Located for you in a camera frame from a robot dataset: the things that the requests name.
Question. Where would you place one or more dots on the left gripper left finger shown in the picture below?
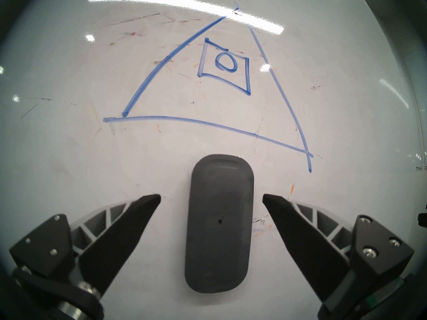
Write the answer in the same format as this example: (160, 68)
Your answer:
(110, 249)

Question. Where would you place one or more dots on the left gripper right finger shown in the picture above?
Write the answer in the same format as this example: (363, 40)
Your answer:
(310, 249)

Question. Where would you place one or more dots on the dark grey whiteboard eraser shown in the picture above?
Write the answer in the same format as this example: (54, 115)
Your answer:
(218, 222)

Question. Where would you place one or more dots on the white whiteboard table surface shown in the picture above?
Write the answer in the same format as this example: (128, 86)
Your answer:
(100, 156)

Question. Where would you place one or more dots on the blue marker triangle drawing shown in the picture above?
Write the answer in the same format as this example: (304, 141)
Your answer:
(217, 61)

